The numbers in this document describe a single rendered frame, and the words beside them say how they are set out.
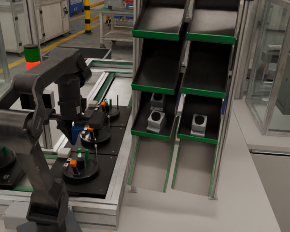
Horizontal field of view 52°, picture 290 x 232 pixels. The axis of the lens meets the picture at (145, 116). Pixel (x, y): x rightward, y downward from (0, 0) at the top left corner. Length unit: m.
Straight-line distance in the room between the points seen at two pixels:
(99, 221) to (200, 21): 0.73
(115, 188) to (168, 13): 0.63
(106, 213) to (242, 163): 0.73
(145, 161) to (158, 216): 0.22
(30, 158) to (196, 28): 0.57
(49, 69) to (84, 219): 0.61
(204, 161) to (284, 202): 0.96
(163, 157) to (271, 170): 0.86
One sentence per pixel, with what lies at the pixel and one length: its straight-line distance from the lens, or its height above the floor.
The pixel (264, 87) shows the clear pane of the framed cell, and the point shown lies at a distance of 1.85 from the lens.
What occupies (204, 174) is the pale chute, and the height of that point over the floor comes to 1.04.
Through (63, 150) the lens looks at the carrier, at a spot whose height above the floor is 0.99.
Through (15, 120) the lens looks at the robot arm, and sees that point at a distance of 0.58.
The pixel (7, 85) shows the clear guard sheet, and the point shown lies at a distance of 1.31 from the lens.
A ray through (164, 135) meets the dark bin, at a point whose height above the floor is 1.20.
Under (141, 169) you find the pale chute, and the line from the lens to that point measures 1.09.
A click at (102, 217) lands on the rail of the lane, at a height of 0.92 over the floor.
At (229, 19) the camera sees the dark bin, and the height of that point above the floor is 1.56.
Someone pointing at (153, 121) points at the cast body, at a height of 1.25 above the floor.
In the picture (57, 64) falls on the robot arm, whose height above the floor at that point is 1.49.
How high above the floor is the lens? 1.70
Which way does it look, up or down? 27 degrees down
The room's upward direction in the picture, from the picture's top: 2 degrees clockwise
